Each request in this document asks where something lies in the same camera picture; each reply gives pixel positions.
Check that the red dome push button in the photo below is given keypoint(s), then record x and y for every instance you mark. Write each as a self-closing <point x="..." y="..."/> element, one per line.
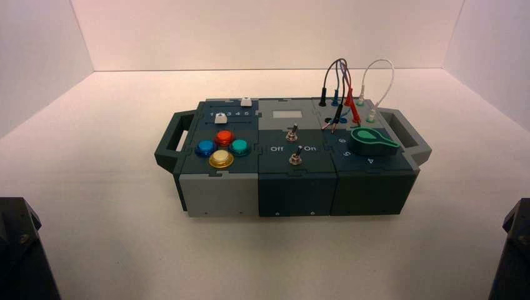
<point x="224" y="137"/>

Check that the blue dome push button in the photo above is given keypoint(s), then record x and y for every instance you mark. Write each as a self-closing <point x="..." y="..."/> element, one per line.
<point x="206" y="148"/>

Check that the teal dome push button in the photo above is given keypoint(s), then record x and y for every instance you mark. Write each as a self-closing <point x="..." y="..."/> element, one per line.
<point x="239" y="147"/>

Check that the green pointer rotary knob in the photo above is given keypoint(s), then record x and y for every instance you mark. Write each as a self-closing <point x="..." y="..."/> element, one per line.
<point x="370" y="143"/>

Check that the white display screen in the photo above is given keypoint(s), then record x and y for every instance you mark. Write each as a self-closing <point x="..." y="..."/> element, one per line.
<point x="286" y="114"/>

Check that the white slider knob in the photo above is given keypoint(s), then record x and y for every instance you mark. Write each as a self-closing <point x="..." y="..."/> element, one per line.
<point x="221" y="119"/>
<point x="246" y="102"/>

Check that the metal toggle switch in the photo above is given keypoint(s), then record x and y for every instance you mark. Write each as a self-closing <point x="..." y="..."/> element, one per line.
<point x="294" y="132"/>
<point x="296" y="156"/>

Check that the yellow dome push button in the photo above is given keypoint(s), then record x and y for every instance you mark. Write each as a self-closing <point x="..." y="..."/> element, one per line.
<point x="220" y="159"/>

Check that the dark modular task box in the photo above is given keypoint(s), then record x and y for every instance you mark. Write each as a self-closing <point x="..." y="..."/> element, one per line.
<point x="290" y="190"/>

